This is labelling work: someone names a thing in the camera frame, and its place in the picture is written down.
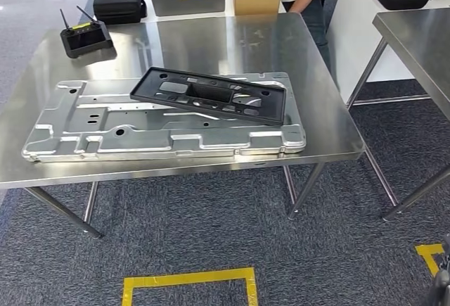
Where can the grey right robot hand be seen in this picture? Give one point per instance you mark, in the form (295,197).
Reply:
(441,290)

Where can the black plastic frame part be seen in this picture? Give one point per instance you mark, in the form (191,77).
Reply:
(211,92)

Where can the stainless steel workbench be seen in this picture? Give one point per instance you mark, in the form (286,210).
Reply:
(211,43)

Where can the yellow floor tape square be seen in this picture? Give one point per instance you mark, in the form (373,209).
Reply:
(190,278)
(427,250)

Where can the stainless steel table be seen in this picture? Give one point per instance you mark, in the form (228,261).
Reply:
(418,38)

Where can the stamped silver metal panel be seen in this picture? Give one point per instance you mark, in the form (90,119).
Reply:
(140,136)

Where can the black remote controller with antennas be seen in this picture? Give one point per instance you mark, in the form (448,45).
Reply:
(86,40)

